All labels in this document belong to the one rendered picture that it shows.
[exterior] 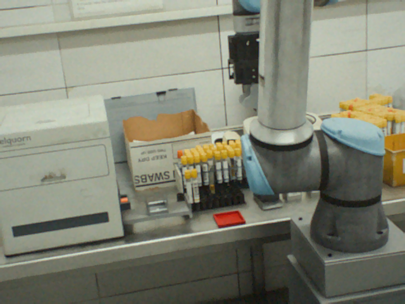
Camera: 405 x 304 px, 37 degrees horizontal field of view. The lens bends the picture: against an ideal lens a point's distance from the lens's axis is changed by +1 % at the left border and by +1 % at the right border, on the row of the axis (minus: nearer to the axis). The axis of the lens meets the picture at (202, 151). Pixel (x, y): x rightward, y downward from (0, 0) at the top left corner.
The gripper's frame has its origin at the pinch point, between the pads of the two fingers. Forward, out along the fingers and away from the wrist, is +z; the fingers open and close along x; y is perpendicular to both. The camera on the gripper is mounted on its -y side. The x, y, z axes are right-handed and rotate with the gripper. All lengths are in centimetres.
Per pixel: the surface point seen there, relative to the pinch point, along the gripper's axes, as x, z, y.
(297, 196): 1.3, 23.5, -7.8
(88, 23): -53, -21, 39
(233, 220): 7.9, 24.1, 11.4
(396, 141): -9.8, 16.6, -41.5
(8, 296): -57, 69, 79
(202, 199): -3.1, 22.1, 16.6
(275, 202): 3.9, 23.0, -0.9
